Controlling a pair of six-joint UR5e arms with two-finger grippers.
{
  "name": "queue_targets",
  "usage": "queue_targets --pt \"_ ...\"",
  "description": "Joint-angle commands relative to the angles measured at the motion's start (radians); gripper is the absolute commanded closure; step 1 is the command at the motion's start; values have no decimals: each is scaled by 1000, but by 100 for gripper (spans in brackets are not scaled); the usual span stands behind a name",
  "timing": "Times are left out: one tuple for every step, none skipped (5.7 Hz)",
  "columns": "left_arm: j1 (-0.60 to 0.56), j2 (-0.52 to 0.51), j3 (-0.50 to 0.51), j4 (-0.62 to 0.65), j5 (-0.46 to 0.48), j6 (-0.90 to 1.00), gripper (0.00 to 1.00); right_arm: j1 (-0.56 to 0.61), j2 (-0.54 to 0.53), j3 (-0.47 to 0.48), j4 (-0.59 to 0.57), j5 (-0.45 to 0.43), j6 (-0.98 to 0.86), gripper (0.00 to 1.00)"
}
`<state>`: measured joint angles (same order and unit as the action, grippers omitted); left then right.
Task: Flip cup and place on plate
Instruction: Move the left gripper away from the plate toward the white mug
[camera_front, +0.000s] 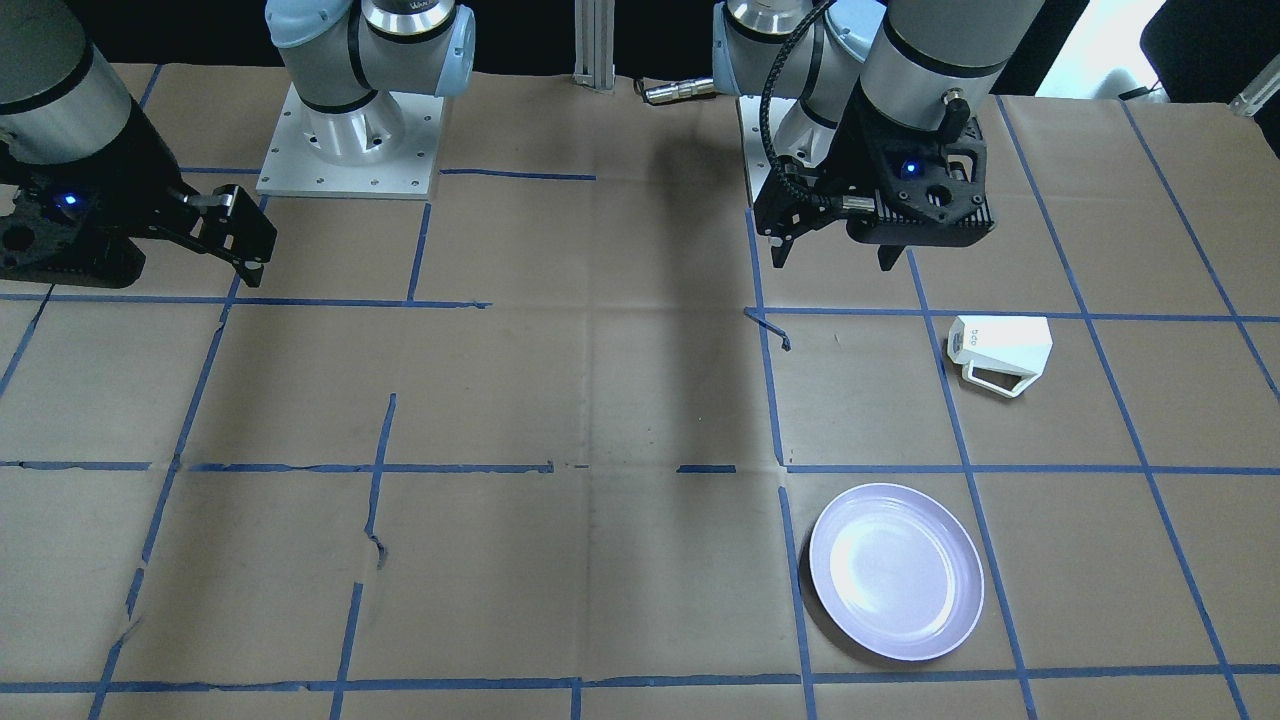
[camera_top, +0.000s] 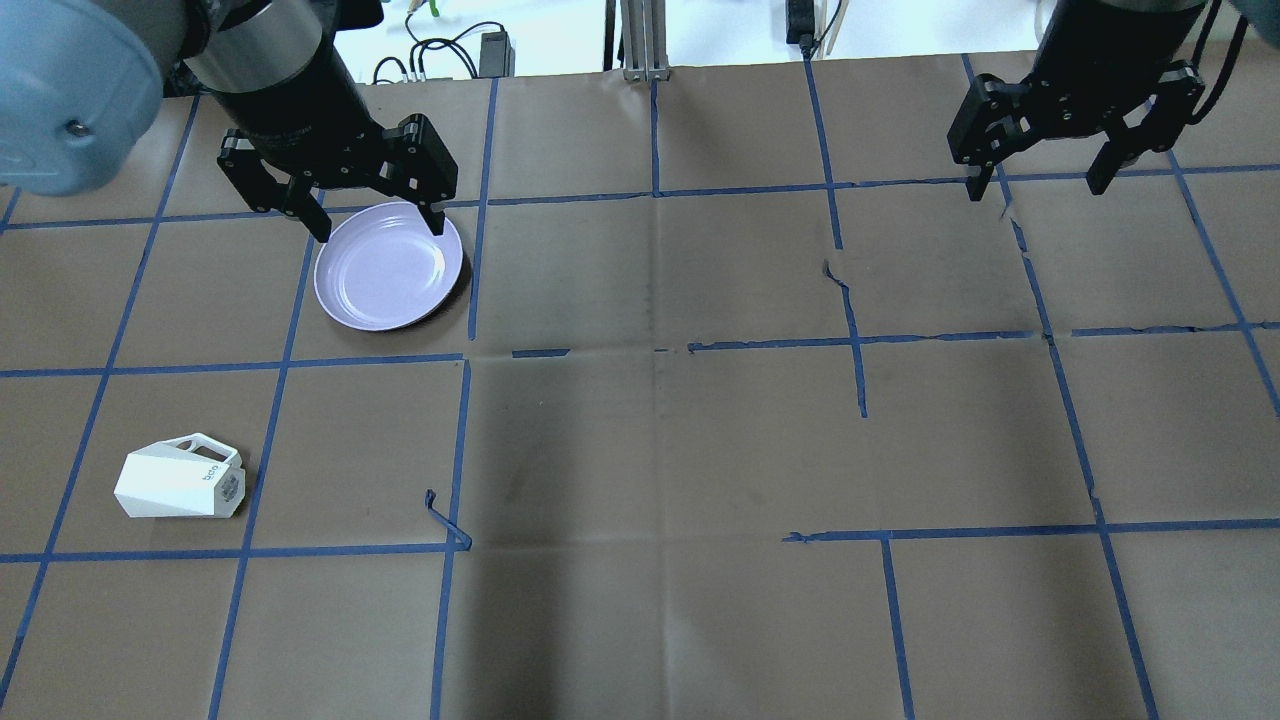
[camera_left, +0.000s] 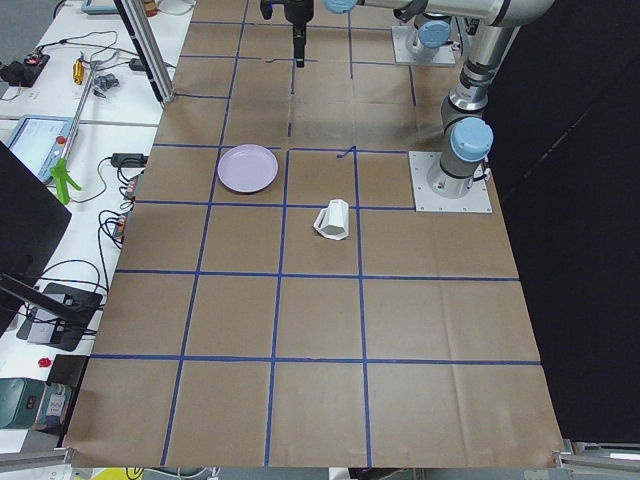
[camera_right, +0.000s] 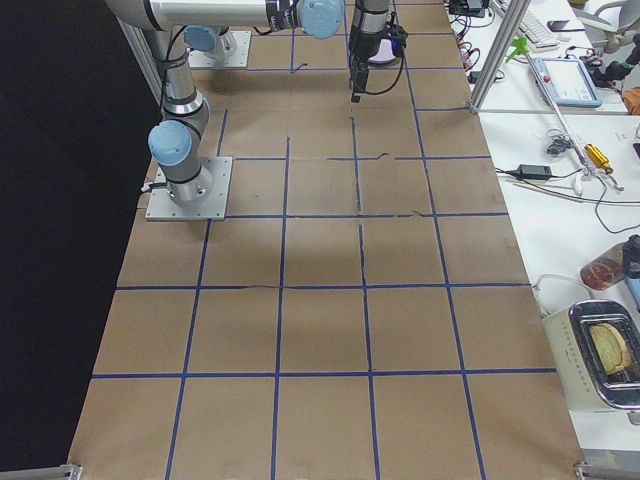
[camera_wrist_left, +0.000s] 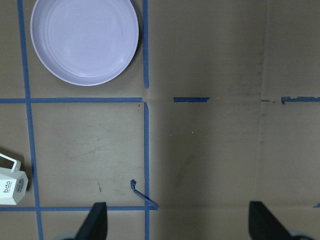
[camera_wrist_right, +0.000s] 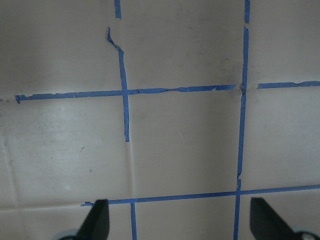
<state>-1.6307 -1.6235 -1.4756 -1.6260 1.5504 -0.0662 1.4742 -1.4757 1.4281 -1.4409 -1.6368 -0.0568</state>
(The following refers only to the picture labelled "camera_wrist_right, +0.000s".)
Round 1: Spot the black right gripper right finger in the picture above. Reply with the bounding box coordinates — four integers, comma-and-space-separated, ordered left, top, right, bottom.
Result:
250, 197, 308, 240

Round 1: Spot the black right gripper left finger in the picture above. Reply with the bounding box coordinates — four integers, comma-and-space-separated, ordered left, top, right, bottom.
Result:
76, 199, 110, 240

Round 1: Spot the brown paper table cover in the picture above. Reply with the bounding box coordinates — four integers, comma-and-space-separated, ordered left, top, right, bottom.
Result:
0, 0, 320, 240

